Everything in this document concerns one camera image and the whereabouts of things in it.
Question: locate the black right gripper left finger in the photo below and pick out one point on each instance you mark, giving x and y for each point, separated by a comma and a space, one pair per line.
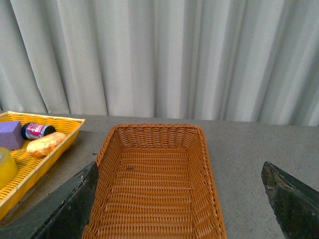
63, 214

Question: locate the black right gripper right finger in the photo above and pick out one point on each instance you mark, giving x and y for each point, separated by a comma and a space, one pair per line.
295, 204

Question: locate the yellow plastic basket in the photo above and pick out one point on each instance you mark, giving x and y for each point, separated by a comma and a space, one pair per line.
31, 169

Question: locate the toy bread loaf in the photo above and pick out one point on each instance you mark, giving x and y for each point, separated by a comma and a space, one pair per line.
43, 146

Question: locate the purple foam block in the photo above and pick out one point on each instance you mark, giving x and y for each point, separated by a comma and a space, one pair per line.
10, 135

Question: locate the yellow packing tape roll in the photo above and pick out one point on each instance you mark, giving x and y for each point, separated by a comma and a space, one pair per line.
8, 167

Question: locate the grey curtain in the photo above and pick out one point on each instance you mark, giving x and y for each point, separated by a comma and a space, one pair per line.
233, 60

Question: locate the brown wicker basket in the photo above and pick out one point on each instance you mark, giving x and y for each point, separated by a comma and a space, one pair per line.
155, 182

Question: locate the small pink-labelled bottle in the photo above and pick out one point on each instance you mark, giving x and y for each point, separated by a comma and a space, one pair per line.
32, 130

